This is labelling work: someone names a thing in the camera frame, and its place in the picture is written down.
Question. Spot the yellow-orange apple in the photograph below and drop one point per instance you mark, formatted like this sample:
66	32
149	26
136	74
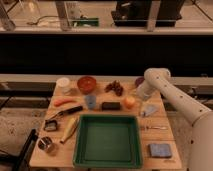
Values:
129	102

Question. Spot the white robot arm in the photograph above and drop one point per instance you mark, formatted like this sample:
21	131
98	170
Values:
198	115

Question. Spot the bunch of dark grapes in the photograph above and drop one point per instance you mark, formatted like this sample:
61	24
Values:
116	87

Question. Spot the black rectangular sponge block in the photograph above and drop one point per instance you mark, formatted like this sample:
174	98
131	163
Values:
110	106

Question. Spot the orange-red bowl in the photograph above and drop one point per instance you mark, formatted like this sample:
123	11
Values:
86	84

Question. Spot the light blue cup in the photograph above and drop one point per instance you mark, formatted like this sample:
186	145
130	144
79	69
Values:
90	101

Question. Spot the purple bowl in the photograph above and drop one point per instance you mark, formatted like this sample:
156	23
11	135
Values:
139	81

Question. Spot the orange carrot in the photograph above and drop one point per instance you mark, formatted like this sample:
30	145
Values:
60	102

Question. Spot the crumpled light blue cloth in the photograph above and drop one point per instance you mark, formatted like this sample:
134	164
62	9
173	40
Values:
148	110

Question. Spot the silver fork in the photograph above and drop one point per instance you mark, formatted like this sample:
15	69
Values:
153	127

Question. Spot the green plastic tray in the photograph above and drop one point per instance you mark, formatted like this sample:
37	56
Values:
108	141

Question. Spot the green board on shelf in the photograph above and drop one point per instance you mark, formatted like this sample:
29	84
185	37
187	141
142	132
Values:
86	22

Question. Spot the small black square tin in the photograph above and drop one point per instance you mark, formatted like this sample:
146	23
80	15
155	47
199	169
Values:
50	125

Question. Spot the black machine on shelf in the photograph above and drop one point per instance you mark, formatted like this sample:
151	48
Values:
136	13

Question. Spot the small metal cup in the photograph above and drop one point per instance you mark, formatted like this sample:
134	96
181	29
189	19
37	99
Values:
46	144

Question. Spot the blue folded cloth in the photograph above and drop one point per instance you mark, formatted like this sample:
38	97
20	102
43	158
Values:
160	150

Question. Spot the black handled knife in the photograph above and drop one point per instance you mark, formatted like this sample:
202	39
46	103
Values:
67	111

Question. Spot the black chair frame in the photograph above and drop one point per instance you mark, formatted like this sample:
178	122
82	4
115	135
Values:
16	161

